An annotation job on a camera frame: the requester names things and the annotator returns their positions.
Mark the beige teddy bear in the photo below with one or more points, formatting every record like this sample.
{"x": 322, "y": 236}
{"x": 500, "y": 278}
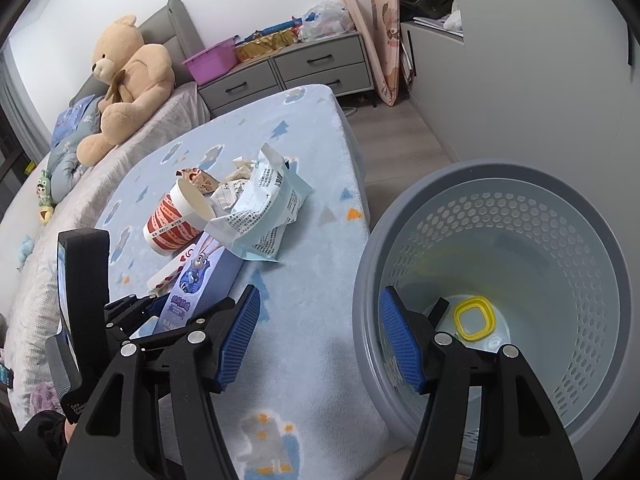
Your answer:
{"x": 140, "y": 75}

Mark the pink printed folded mat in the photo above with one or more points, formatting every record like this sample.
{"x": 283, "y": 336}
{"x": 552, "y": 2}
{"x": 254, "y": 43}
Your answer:
{"x": 387, "y": 35}

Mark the stack of white papers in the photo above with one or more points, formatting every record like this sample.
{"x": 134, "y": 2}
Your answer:
{"x": 435, "y": 24}

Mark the beige tissue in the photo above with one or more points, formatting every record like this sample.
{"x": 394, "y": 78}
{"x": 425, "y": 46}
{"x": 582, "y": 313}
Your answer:
{"x": 240, "y": 170}

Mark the blue patterned pillow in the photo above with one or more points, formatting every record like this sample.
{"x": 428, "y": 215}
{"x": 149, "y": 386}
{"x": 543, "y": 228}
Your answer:
{"x": 65, "y": 150}

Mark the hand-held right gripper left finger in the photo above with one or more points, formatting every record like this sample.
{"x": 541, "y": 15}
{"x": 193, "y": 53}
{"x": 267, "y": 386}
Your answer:
{"x": 240, "y": 335}

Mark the small yellow plush toy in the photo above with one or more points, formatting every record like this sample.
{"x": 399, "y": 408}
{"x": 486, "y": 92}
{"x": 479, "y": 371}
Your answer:
{"x": 45, "y": 214}

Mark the person's left forearm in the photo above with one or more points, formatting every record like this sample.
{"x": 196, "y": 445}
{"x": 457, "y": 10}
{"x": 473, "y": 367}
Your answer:
{"x": 30, "y": 445}

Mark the purple plastic basket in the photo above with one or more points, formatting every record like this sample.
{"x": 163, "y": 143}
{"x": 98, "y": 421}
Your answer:
{"x": 212, "y": 60}

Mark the white paper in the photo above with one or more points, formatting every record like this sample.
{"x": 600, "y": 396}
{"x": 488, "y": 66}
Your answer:
{"x": 225, "y": 197}

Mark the grey perforated waste bin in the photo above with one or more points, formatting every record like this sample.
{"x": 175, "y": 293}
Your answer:
{"x": 550, "y": 240}

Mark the grey drawer cabinet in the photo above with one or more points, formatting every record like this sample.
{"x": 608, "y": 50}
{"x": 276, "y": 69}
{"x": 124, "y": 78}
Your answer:
{"x": 320, "y": 67}

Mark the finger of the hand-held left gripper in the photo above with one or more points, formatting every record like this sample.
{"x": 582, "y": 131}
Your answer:
{"x": 165, "y": 329}
{"x": 127, "y": 307}

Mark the red patterned paper cup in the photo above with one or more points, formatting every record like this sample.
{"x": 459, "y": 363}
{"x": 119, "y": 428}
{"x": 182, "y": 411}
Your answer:
{"x": 170, "y": 220}

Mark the small green plush toy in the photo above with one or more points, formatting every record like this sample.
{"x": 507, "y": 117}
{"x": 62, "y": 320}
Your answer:
{"x": 44, "y": 185}

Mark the golden gift box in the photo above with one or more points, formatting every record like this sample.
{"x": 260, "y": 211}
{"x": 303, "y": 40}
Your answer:
{"x": 265, "y": 45}

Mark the blue printed wrapping roll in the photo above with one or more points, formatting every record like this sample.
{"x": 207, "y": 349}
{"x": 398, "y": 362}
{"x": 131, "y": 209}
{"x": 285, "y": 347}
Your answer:
{"x": 277, "y": 26}

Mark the light blue plush toy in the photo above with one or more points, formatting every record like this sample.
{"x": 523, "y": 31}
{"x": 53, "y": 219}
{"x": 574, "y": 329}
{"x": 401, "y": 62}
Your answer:
{"x": 25, "y": 250}

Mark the brown snack wrapper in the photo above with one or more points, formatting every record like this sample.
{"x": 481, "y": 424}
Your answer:
{"x": 197, "y": 178}

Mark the blue white plastic package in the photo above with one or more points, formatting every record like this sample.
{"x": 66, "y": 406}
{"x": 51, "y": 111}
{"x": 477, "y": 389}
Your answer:
{"x": 260, "y": 210}

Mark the white bag in niche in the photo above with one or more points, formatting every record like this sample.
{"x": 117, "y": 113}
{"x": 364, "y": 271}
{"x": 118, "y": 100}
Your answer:
{"x": 454, "y": 17}

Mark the grey bed headboard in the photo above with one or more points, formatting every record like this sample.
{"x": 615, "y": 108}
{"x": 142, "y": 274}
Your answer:
{"x": 175, "y": 25}

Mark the clear plastic bag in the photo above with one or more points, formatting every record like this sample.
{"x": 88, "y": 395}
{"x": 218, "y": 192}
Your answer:
{"x": 327, "y": 20}

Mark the plain pink folded mat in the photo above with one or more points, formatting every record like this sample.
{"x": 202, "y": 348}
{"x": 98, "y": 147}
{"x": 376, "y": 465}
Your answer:
{"x": 357, "y": 15}

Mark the purple cartoon cardboard box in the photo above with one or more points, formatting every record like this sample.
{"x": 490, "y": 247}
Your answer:
{"x": 200, "y": 270}

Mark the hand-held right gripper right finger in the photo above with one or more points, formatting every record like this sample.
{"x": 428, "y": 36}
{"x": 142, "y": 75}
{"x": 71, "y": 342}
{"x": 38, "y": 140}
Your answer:
{"x": 400, "y": 340}

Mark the dark flat boards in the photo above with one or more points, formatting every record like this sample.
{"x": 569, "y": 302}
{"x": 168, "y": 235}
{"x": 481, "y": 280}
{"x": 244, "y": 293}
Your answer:
{"x": 407, "y": 60}

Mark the beige bed sheet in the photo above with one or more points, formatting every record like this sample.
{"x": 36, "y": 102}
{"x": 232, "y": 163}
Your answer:
{"x": 75, "y": 200}

